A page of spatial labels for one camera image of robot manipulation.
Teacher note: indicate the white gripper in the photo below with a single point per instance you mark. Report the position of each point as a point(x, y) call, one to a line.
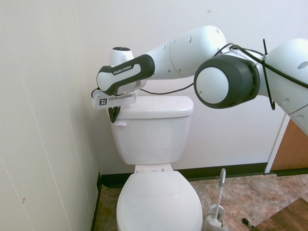
point(120, 101)

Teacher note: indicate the white flush lever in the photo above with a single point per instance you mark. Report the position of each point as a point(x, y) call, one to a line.
point(120, 124)

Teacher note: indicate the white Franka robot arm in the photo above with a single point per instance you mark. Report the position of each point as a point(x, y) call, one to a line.
point(192, 48)

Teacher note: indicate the white toilet tank lid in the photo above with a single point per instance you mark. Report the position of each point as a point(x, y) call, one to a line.
point(158, 106)

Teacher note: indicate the white toilet tank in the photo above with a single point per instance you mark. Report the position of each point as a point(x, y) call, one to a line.
point(154, 139)

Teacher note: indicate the white toilet bowl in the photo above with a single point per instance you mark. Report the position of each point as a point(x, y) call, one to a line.
point(154, 168)

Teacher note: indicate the black baseboard beside toilet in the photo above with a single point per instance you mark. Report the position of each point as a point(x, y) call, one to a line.
point(96, 204)

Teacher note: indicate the white toilet seat lid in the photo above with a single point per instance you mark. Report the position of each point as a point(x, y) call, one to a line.
point(158, 202)

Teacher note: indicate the black baseboard behind toilet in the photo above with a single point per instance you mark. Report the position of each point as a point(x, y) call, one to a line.
point(216, 172)

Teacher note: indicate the white toilet brush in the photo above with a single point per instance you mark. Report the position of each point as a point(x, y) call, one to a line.
point(220, 192)

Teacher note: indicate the white toilet brush holder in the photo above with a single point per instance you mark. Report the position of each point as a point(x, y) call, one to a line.
point(213, 223)

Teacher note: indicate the black zip tie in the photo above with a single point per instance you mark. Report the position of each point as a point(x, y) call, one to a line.
point(267, 77)

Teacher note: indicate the black marker pen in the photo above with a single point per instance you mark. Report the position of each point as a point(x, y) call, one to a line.
point(247, 222)

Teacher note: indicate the orange wooden door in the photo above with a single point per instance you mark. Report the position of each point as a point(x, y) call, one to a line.
point(293, 149)

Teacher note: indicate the white door frame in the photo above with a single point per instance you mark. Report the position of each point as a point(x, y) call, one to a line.
point(276, 144)

